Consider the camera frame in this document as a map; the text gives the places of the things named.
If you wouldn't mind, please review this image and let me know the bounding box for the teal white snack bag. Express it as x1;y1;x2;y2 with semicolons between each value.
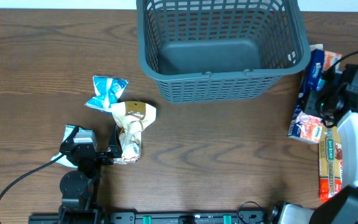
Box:
50;124;88;169

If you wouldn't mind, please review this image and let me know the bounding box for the beige brown snack bag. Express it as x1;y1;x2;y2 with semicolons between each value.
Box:
111;101;157;164

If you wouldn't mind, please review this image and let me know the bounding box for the Kleenex tissue multipack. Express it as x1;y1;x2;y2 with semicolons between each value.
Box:
287;49;342;144

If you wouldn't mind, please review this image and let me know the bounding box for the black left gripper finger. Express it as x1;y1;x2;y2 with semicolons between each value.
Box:
62;125;80;146
108;124;122;158

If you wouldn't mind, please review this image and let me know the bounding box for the grey plastic basket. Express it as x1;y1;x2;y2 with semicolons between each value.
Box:
136;0;310;104

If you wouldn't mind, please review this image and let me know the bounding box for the San Remo spaghetti packet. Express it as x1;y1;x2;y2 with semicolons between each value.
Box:
318;126;343;203

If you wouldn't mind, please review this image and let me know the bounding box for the beige paper bag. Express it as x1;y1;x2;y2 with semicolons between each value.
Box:
310;44;323;51

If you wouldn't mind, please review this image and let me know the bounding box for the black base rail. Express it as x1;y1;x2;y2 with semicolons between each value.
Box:
27;210;266;224

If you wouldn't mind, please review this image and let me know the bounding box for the blue white snack bag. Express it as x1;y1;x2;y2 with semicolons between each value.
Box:
85;75;129;113

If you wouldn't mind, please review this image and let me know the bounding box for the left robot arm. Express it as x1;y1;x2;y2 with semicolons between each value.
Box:
58;126;122;224

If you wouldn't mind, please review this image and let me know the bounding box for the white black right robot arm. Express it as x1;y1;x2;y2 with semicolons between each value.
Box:
268;64;358;223

